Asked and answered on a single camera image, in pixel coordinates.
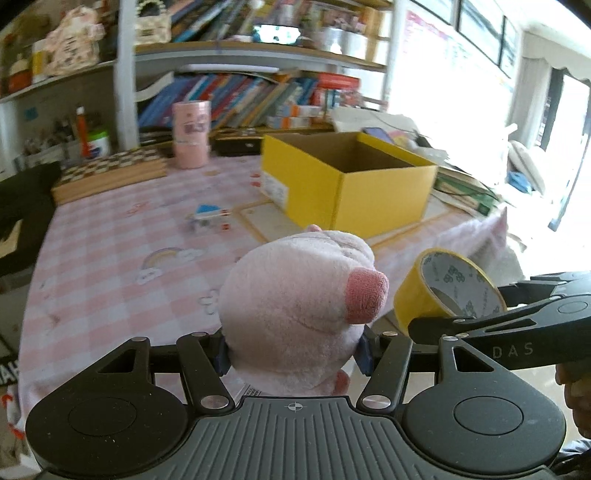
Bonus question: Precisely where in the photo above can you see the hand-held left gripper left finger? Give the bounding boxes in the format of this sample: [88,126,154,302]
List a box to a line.
[95,331,236,416]

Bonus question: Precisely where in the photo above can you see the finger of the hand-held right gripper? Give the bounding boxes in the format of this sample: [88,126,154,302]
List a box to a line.
[409,296,561,345]
[496,271,591,310]

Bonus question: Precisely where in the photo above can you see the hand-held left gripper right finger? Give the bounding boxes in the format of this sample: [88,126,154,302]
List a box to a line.
[356,328,502,414]

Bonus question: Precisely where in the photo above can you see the yellow tape roll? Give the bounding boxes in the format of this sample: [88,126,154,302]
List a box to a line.
[393,248,509,339]

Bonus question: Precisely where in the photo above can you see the pink plush pig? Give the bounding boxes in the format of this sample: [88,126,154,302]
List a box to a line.
[217,224,389,396]

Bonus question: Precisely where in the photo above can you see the yellow cardboard box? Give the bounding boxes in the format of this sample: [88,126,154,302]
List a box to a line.
[260,131,438,238]

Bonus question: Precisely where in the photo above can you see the person's right hand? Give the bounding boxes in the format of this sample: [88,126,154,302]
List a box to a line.
[555,362,591,440]

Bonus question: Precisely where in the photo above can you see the blue cloth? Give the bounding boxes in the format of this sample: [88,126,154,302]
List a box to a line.
[507,171,533,193]

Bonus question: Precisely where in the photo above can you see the green book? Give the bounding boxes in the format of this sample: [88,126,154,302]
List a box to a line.
[434,166,505,219]

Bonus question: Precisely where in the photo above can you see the white pillow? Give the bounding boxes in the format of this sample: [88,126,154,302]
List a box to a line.
[508,138,546,195]

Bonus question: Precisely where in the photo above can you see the pink checked tablecloth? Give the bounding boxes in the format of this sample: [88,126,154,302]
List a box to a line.
[18,151,509,432]

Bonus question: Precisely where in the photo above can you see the small toy house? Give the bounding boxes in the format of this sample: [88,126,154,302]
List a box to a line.
[187,203,232,232]

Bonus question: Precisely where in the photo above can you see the pile of papers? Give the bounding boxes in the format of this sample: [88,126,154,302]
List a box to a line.
[332,107,462,171]

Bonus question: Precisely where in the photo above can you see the black smartphone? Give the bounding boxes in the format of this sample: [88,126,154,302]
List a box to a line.
[362,127,396,145]

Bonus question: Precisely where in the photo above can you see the wooden chessboard box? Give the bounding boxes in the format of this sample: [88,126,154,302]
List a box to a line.
[51,148,169,206]

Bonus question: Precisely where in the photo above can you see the pink cylindrical tumbler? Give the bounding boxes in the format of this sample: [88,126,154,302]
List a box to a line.
[172,100,212,170]

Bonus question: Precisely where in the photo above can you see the framed picture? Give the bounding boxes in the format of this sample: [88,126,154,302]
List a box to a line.
[459,0,505,64]
[501,16,520,80]

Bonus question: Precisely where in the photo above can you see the orange white small box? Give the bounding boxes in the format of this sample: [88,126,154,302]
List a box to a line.
[267,116,320,130]
[277,104,322,119]

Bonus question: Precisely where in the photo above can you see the black chair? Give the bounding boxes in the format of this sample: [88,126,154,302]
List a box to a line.
[0,161,64,278]

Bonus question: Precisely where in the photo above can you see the white jar green lid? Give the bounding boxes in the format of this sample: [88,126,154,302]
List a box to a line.
[88,130,112,158]

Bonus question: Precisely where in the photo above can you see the row of colourful books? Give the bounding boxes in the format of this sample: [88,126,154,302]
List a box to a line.
[139,71,319,131]

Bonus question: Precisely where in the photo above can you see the orange glue bottle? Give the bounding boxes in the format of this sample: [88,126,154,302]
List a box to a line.
[76,107,89,158]

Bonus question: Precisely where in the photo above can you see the red box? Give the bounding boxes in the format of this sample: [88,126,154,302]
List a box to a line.
[318,71,362,92]

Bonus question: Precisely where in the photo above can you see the white pen holder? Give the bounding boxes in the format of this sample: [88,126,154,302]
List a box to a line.
[344,30,371,59]
[322,27,345,54]

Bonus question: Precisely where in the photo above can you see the white bookshelf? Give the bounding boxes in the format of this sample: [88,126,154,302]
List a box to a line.
[0,0,399,172]

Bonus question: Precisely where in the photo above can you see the phone with lit screen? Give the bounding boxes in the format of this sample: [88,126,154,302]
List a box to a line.
[253,24,301,45]

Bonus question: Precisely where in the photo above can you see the row of leaning books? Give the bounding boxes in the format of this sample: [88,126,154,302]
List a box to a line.
[171,0,259,42]

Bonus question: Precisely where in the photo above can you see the white quilted pearl handbag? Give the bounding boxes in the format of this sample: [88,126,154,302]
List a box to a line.
[134,0,172,45]

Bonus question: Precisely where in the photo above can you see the pink floral bag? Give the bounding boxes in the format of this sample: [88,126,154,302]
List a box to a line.
[44,4,105,78]

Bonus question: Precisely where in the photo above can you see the pink wall poster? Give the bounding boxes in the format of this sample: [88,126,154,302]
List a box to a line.
[401,8,462,116]

